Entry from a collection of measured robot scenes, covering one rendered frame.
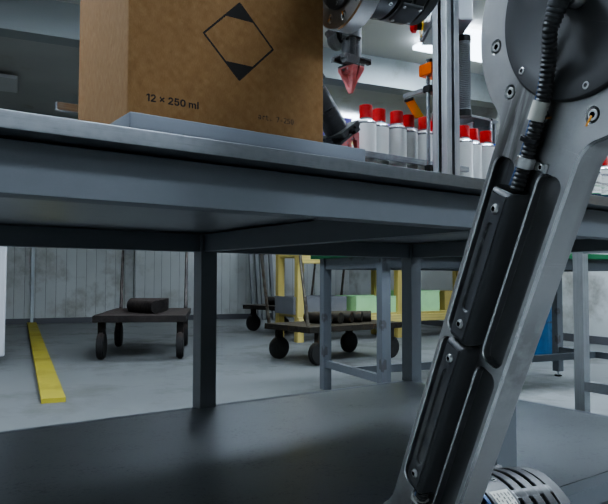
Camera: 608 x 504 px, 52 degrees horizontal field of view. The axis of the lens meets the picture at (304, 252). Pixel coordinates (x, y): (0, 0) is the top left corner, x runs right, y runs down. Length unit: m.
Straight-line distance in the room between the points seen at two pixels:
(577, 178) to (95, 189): 0.52
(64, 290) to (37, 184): 9.13
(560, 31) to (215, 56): 0.48
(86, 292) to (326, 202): 9.05
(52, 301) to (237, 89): 9.07
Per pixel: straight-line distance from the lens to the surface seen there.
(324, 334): 3.54
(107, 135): 0.75
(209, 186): 0.83
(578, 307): 2.57
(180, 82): 0.86
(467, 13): 1.67
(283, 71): 0.94
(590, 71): 0.55
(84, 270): 9.90
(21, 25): 6.11
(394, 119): 1.64
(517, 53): 0.61
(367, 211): 0.98
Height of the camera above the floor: 0.66
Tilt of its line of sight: 2 degrees up
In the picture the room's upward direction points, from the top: straight up
